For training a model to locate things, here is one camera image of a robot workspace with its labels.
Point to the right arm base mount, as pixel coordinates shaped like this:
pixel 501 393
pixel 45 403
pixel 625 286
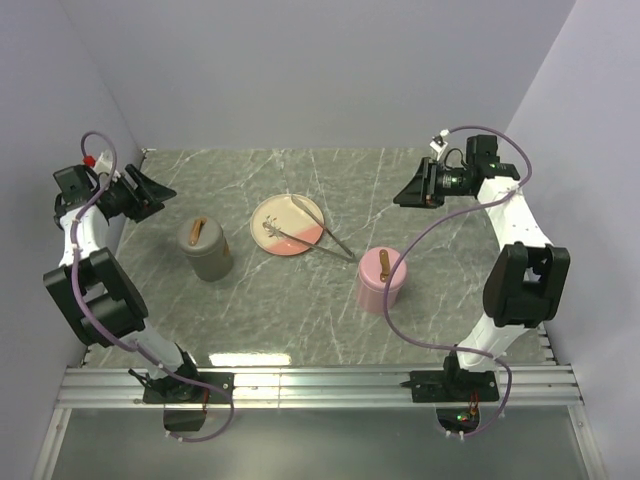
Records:
pixel 457 395

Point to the pink cylindrical container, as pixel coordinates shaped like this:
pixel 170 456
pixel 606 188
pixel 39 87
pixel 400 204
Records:
pixel 370 300

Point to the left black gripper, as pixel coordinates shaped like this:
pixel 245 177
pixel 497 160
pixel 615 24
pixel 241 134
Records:
pixel 150 193

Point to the grey round lid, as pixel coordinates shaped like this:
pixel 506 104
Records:
pixel 200 236

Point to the pink and cream plate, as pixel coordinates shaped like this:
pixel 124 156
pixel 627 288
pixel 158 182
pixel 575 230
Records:
pixel 280 212

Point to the metal tongs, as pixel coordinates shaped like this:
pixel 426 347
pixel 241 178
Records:
pixel 329 243

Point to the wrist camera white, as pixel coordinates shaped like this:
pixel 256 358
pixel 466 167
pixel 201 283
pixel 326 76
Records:
pixel 439 144
pixel 100 168

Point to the pink round lid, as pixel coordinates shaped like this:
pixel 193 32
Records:
pixel 378 260

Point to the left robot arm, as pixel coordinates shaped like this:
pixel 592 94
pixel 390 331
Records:
pixel 91 289

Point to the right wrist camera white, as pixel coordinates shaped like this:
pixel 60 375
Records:
pixel 439 144

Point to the grey cylindrical container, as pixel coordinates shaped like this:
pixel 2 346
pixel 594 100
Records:
pixel 213 267

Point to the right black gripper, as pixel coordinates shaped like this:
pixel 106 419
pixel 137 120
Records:
pixel 422 191

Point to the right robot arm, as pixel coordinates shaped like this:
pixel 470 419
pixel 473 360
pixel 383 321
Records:
pixel 525 285

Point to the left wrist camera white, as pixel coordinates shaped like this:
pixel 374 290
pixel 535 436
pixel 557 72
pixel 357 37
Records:
pixel 100 168

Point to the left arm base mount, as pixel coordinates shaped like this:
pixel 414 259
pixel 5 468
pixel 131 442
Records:
pixel 189 409

